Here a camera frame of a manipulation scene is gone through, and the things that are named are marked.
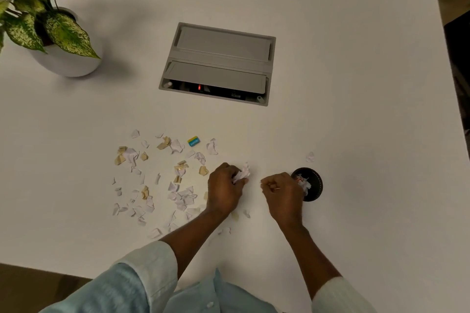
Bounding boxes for person's right hand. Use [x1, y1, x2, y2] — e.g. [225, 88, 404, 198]
[260, 172, 306, 228]

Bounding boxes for person's left hand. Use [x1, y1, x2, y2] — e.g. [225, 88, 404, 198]
[206, 162, 251, 216]

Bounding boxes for white paper ball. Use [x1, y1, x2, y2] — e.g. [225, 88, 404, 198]
[232, 163, 252, 184]

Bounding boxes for person's right forearm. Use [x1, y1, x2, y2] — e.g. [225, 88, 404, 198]
[273, 222, 343, 302]

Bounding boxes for person's left forearm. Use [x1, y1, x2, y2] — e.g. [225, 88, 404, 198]
[159, 209, 235, 289]

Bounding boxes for black round cup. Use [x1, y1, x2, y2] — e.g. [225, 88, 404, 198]
[290, 167, 323, 203]

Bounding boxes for scattered torn paper scraps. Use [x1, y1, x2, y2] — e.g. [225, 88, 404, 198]
[112, 129, 254, 241]

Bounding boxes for light blue shirt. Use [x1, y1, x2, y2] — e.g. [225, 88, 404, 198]
[38, 241, 377, 313]

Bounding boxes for white round plant pot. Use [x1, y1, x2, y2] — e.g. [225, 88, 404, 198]
[27, 6, 103, 78]

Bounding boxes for green speckled leaf plant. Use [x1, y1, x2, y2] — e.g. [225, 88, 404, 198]
[0, 0, 102, 60]

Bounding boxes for grey table cable box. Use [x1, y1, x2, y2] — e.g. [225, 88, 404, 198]
[159, 22, 277, 107]

